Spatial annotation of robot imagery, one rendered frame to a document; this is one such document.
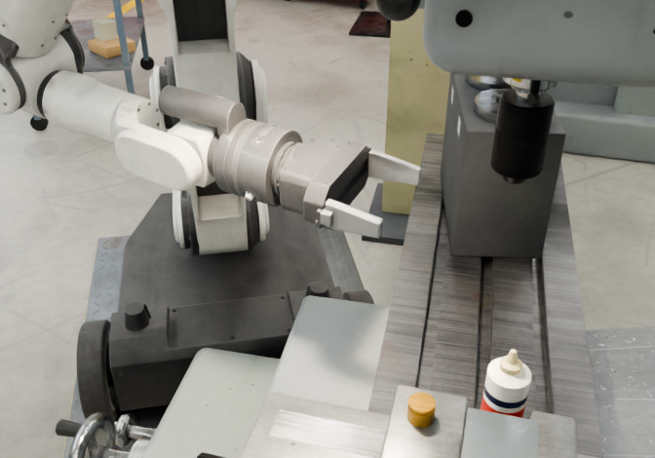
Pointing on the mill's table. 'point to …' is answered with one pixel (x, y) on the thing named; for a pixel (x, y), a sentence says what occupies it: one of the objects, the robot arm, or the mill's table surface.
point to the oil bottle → (507, 386)
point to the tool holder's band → (526, 106)
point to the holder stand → (484, 232)
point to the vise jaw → (448, 432)
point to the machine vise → (361, 432)
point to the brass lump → (421, 409)
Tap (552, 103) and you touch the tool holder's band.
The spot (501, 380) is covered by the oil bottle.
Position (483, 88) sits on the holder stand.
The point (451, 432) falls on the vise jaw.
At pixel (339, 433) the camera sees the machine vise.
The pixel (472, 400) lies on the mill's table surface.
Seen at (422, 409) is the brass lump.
